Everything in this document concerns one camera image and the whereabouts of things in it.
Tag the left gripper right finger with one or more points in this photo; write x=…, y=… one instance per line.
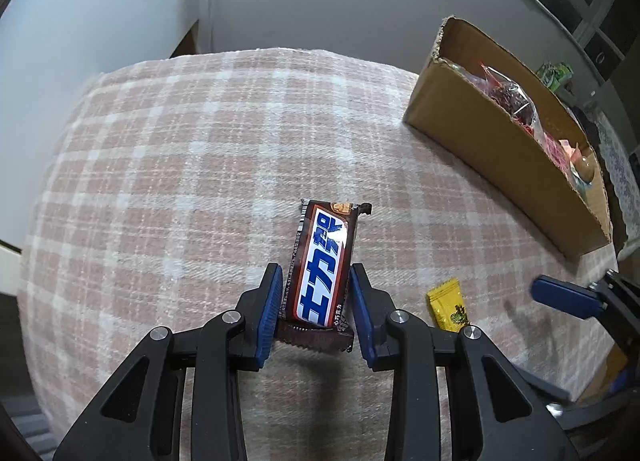
x=494, y=413

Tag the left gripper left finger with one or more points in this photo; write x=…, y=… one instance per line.
x=136, y=415

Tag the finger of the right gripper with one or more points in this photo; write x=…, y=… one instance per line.
x=564, y=296

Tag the brown jelly cup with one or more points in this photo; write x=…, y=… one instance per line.
x=583, y=171

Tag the yellow candy packet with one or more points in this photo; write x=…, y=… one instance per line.
x=447, y=306

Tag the pink bread bag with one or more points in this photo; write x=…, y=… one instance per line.
x=556, y=153

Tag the brown chocolate bar back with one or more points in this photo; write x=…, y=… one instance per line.
x=312, y=311

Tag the clear bag red snacks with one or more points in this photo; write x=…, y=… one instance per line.
x=507, y=94

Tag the open cardboard box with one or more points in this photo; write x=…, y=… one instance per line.
x=446, y=106

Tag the pink plaid tablecloth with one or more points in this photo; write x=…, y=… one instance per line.
x=174, y=184

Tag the green drink carton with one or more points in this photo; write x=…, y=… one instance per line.
x=555, y=76

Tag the white cabinet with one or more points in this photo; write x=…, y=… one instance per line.
x=51, y=50

